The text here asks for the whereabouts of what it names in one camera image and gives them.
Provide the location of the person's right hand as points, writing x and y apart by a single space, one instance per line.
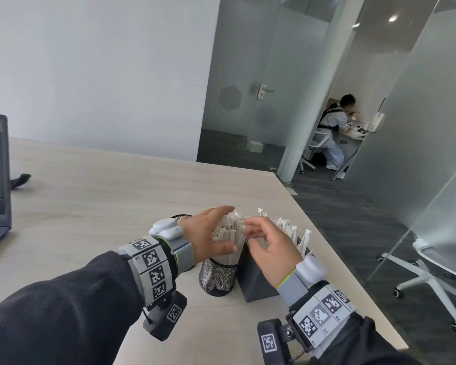
277 254

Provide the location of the person's left hand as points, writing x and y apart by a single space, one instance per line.
197 239

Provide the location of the person's right thumb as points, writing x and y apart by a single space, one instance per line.
255 245

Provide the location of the person's left thumb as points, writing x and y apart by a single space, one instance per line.
224 248

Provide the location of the bundle of paper-wrapped sticks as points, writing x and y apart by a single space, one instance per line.
230 229

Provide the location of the person's right forearm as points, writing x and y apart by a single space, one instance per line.
361 345

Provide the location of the person's left forearm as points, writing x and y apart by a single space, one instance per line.
60 311

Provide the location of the black mesh cup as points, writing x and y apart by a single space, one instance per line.
180 217
217 278

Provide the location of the black box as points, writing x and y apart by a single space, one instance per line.
254 279

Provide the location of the heap of paper-wrapped sticks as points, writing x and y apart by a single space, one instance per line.
288 229

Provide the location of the white left wrist tracker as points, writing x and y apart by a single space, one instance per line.
167 228

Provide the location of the white wrist tracker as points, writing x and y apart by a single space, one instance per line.
311 270
167 228

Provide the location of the white right wrist tracker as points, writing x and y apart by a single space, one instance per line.
311 270

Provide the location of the left wristband with marker tags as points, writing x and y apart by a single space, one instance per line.
152 267

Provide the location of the wristband with marker tags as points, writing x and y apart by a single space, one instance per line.
152 267
321 313

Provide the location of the right wristband with marker tags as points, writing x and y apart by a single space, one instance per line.
321 313

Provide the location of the small white box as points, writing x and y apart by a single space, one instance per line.
256 146

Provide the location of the white office chair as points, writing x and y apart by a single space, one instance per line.
437 269
314 148

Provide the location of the white desk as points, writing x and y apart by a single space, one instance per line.
351 138

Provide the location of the frosted glass door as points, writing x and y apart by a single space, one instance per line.
243 91

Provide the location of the ceiling light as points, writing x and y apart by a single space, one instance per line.
392 18

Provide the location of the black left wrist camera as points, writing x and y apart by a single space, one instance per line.
166 315

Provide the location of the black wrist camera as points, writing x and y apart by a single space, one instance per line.
166 315
271 340

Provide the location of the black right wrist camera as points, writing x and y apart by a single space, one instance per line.
271 340

